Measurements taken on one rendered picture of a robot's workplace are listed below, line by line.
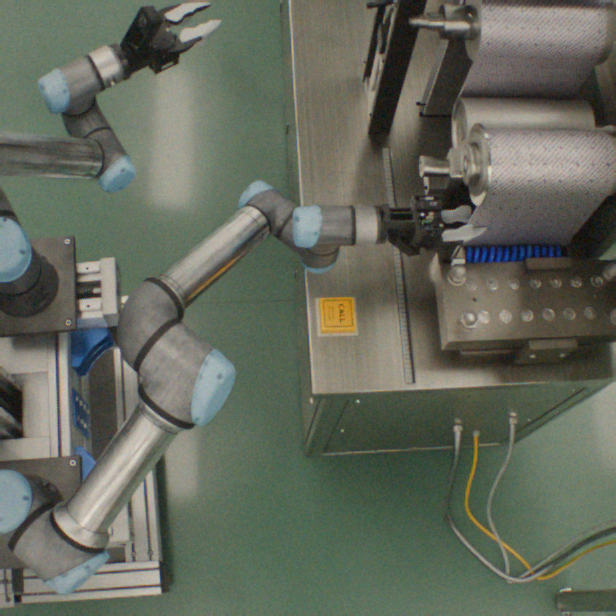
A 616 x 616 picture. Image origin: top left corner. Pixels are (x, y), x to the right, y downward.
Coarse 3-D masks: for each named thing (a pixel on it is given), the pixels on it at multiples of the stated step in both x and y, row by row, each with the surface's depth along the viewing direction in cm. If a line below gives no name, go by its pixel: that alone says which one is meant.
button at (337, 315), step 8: (320, 304) 172; (328, 304) 172; (336, 304) 172; (344, 304) 172; (352, 304) 172; (320, 312) 171; (328, 312) 171; (336, 312) 171; (344, 312) 171; (352, 312) 171; (320, 320) 172; (328, 320) 170; (336, 320) 171; (344, 320) 171; (352, 320) 171; (328, 328) 170; (336, 328) 170; (344, 328) 170; (352, 328) 170
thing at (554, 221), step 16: (480, 208) 150; (496, 208) 151; (512, 208) 151; (528, 208) 151; (544, 208) 151; (560, 208) 152; (576, 208) 152; (592, 208) 152; (480, 224) 157; (496, 224) 157; (512, 224) 158; (528, 224) 158; (544, 224) 158; (560, 224) 159; (576, 224) 159; (480, 240) 164; (496, 240) 165; (512, 240) 165; (528, 240) 165; (544, 240) 166; (560, 240) 166
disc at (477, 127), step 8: (472, 128) 149; (480, 128) 144; (488, 144) 140; (488, 152) 140; (488, 160) 140; (488, 168) 140; (488, 176) 141; (488, 184) 141; (472, 200) 151; (480, 200) 146
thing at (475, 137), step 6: (474, 132) 146; (474, 138) 146; (480, 138) 143; (612, 138) 145; (480, 144) 143; (480, 150) 143; (480, 156) 143; (480, 174) 144; (480, 180) 144; (474, 186) 148; (480, 186) 144; (612, 186) 146; (474, 192) 148; (480, 192) 145; (612, 192) 147
